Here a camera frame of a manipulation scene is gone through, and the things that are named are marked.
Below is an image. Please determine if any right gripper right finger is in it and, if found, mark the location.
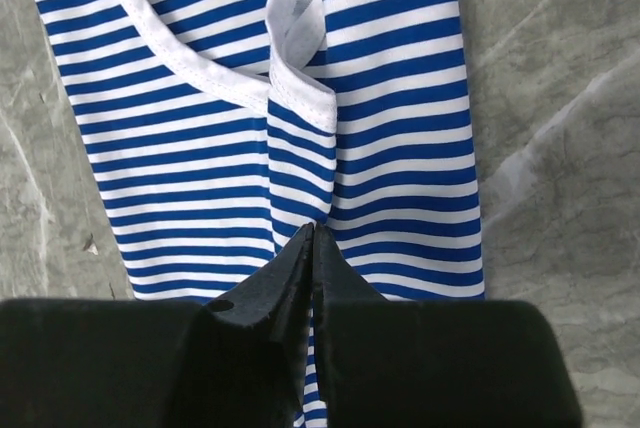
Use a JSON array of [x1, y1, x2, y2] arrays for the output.
[[313, 225, 583, 428]]

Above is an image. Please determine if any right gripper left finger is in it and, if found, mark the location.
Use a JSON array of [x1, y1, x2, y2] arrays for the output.
[[1, 225, 314, 427]]

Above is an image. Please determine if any blue white striped tank top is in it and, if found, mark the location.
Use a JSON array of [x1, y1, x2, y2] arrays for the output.
[[12, 0, 487, 428]]

